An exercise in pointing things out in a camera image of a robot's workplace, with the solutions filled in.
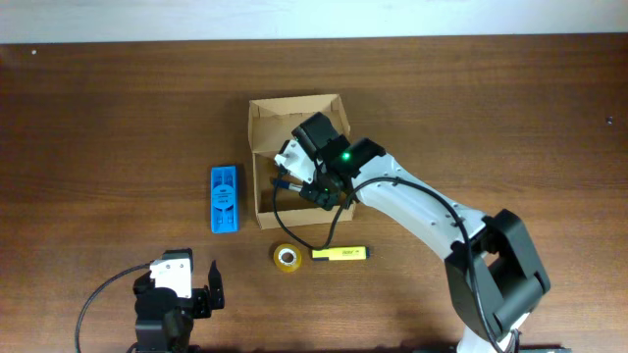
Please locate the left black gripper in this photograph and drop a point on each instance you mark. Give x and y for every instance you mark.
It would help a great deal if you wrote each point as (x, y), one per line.
(200, 296)

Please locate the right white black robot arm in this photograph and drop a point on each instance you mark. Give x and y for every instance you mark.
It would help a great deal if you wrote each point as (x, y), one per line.
(494, 273)

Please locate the yellow highlighter pen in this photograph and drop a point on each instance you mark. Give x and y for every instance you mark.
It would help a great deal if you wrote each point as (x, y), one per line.
(348, 253)

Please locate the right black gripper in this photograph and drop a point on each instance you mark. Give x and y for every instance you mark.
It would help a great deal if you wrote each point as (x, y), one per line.
(323, 198)

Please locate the brown cardboard box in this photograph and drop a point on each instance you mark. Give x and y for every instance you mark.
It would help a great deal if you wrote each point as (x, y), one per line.
(270, 124)

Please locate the blue whiteboard marker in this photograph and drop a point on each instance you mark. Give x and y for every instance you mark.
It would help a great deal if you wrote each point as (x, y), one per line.
(286, 185)

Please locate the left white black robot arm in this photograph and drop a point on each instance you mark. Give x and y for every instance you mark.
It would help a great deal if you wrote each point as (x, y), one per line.
(171, 334)

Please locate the blue plastic eraser block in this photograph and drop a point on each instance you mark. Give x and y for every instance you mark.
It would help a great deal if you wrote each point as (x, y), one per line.
(224, 200)

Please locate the yellow adhesive tape roll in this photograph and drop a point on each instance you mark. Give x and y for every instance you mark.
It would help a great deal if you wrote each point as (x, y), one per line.
(287, 258)

